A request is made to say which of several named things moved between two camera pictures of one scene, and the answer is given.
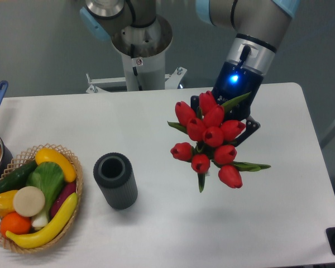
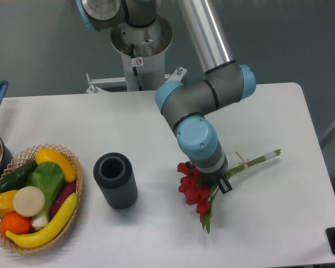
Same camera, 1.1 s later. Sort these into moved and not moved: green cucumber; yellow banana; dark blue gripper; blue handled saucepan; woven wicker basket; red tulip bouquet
Moved: red tulip bouquet; dark blue gripper
Not moved: woven wicker basket; blue handled saucepan; green cucumber; yellow banana
